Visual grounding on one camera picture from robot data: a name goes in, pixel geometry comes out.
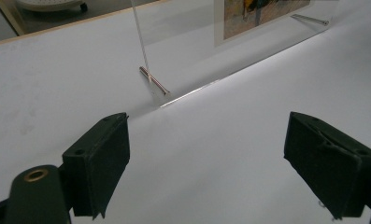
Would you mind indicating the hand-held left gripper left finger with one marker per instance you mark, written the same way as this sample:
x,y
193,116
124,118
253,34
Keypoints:
x,y
96,161

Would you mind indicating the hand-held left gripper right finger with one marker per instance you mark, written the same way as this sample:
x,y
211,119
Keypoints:
x,y
329,165

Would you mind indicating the metal standoff pin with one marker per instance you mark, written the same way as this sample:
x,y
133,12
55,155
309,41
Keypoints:
x,y
155,81
311,19

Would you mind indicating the clear acrylic photo frame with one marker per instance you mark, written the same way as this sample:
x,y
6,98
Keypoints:
x,y
186,40

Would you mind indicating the photo card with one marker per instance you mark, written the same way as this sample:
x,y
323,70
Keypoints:
x,y
261,15

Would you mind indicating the white table mat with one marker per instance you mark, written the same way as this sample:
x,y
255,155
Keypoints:
x,y
205,155

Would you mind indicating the round wheeled base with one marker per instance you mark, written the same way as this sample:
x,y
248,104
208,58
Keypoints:
x,y
49,4

